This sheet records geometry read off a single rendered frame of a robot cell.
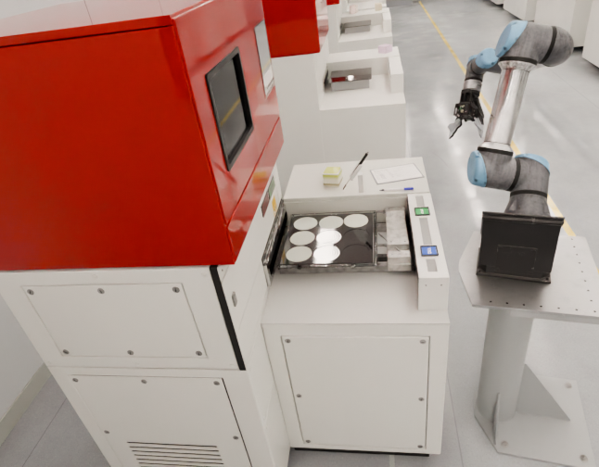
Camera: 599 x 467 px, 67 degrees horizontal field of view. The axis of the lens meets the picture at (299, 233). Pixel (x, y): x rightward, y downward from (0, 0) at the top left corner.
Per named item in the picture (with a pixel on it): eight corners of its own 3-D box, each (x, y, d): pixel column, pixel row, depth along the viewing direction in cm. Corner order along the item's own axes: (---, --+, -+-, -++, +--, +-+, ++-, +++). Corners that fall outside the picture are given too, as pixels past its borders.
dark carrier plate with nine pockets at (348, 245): (280, 265, 170) (279, 264, 170) (292, 217, 198) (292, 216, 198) (373, 263, 164) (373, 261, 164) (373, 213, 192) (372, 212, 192)
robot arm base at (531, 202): (543, 231, 159) (546, 204, 160) (557, 220, 144) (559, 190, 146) (497, 225, 162) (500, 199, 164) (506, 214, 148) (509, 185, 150)
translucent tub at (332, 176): (323, 187, 203) (321, 173, 199) (327, 179, 209) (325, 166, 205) (339, 187, 200) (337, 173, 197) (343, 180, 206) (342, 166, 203)
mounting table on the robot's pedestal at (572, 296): (578, 263, 180) (585, 236, 173) (605, 347, 145) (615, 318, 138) (457, 256, 194) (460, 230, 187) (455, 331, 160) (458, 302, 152)
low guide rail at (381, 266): (280, 273, 178) (278, 268, 176) (281, 271, 180) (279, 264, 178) (411, 271, 169) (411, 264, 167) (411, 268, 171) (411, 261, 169)
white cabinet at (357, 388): (292, 459, 201) (260, 325, 156) (314, 308, 280) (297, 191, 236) (443, 467, 189) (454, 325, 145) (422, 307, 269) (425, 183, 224)
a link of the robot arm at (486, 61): (509, 49, 181) (498, 59, 192) (481, 44, 181) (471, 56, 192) (506, 69, 180) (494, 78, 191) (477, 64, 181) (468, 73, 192)
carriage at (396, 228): (388, 271, 166) (388, 264, 165) (385, 218, 196) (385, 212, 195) (411, 271, 165) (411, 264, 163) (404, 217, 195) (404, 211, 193)
